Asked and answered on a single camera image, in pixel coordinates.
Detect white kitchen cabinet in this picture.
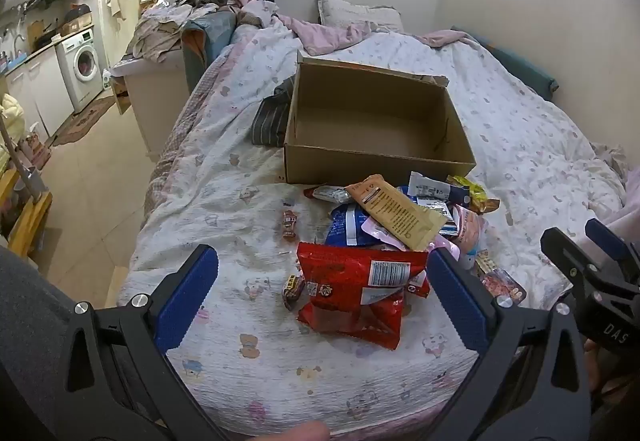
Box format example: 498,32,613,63
2,48,76,139

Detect person's left hand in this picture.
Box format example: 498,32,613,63
277,422,332,441

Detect pink bed sheet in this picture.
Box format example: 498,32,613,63
277,13,471,56

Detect dark red snack packet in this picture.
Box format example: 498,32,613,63
480,266,527,307

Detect tan snack packet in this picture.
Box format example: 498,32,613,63
345,174,449,252

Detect pile of clothes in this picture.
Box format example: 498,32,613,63
122,0,241,64

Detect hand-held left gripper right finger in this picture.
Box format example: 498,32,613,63
427,248,593,441

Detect grey metal clamp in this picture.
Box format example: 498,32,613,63
20,166,51,202

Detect patterned floor rug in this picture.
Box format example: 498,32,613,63
50,93,118,148

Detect pink cartoon snack pouch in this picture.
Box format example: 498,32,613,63
440,206,488,267

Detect pink silver snack packet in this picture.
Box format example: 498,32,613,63
361,213,416,251

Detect teal orange folded blanket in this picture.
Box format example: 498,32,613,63
182,11,236,92

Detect teal cushion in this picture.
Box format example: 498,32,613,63
450,26,558,102

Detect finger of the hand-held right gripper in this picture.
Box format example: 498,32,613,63
584,218,640,282
540,227,608,296

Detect white blue snack bag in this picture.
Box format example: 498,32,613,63
419,200,457,236

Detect white navy snack packet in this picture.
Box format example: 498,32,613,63
407,171,471,209

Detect white side cabinet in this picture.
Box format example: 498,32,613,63
109,53,193,162

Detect yellow wooden rack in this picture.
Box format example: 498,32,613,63
0,166,53,262

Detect yellow snack packet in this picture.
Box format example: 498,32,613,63
446,175,501,214

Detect person's right hand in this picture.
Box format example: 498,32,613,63
582,340,610,394

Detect pale pillow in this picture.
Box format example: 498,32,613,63
316,0,405,34

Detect silver red snack bar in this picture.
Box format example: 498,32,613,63
305,186,353,204

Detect brown cardboard box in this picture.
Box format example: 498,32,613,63
284,50,477,186

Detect small brown carton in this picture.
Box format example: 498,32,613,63
60,11,93,36

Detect pale yellow duvet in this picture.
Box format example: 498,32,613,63
0,93,26,172

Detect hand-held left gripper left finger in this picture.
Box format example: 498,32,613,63
62,243,236,441

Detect red snack bag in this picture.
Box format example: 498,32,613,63
296,242,432,351

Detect dark striped cloth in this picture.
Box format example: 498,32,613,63
251,77,297,148

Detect white washing machine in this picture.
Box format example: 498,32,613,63
54,27,103,114

